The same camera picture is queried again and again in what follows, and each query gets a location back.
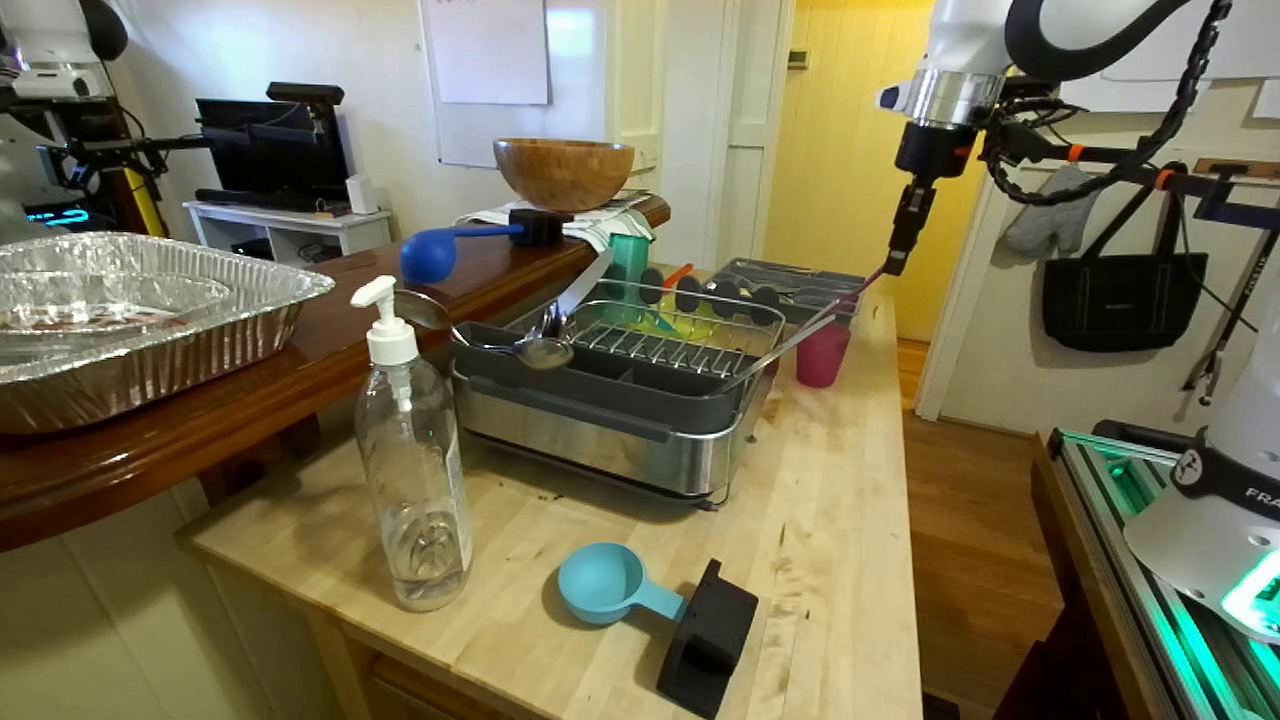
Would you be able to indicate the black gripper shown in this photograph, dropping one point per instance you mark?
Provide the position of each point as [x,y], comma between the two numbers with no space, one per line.
[927,155]

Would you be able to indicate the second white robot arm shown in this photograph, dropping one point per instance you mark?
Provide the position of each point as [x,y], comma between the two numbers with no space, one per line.
[1217,528]

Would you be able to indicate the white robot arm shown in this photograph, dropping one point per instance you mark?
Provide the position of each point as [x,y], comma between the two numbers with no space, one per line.
[986,80]

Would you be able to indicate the purple plastic cup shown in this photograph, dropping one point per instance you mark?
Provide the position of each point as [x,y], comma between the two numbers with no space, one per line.
[822,352]

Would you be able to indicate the teal plastic cup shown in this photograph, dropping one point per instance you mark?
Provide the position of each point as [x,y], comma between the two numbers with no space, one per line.
[626,262]

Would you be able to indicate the grey oven mitt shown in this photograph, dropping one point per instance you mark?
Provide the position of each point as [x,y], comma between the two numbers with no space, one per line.
[1046,231]

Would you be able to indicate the grey cutlery tray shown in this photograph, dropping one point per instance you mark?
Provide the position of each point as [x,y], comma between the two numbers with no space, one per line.
[792,289]

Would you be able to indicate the black hanging bag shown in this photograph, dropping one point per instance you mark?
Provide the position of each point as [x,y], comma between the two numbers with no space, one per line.
[1103,303]

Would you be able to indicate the yellow-green plastic plate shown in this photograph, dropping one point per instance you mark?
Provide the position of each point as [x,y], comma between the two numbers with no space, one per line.
[659,324]

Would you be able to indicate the striped green dish towel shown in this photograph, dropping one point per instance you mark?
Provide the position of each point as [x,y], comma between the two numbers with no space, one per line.
[586,225]

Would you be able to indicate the steel dish rack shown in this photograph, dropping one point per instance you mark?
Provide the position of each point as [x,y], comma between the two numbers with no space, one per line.
[626,407]

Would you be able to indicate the wooden bowl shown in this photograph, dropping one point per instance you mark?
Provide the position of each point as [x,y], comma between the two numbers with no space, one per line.
[563,174]

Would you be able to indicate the blue measuring scoop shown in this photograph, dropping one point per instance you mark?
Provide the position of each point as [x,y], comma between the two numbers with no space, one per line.
[435,255]

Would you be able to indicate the teal measuring scoop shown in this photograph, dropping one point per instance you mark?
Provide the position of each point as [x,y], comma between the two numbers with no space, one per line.
[607,581]

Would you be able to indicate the clear soap pump bottle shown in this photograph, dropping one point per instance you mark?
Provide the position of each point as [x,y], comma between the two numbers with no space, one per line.
[411,451]

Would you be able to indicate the black monitor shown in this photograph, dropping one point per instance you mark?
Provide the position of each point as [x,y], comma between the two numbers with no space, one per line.
[281,151]

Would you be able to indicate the aluminium foil tray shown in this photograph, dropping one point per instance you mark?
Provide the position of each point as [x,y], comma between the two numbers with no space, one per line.
[104,322]

